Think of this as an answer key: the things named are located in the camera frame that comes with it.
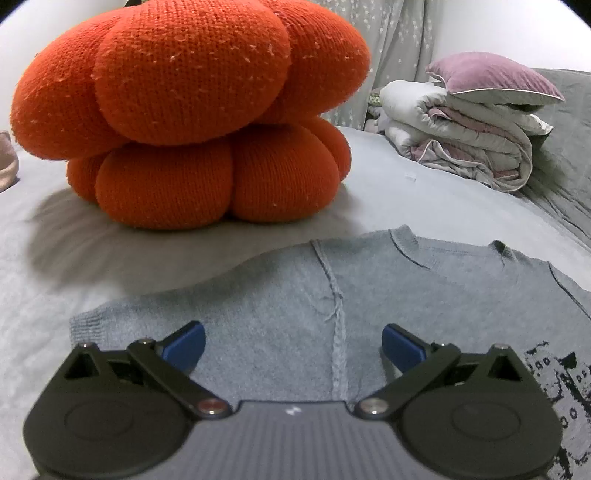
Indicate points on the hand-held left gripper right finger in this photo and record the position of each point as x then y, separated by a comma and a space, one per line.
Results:
401, 348

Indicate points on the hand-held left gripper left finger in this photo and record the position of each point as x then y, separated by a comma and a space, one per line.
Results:
184, 347

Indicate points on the grey printed knit sweater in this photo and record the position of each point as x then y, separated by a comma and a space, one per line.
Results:
277, 300

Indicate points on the light grey bed sheet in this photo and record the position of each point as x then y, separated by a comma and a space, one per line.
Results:
415, 207

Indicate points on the folded white quilt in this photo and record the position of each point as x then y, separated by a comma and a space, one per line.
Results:
471, 138

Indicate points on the orange pumpkin plush pillow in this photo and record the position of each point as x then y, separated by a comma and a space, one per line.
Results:
184, 92

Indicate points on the crumpled beige cloth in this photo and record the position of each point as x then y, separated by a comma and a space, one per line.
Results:
7, 161

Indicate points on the grey quilted bedspread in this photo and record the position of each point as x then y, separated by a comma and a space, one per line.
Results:
568, 152

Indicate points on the purple pillow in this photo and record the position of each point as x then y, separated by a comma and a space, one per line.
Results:
489, 76

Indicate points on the grey star curtain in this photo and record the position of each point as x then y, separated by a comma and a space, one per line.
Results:
392, 37

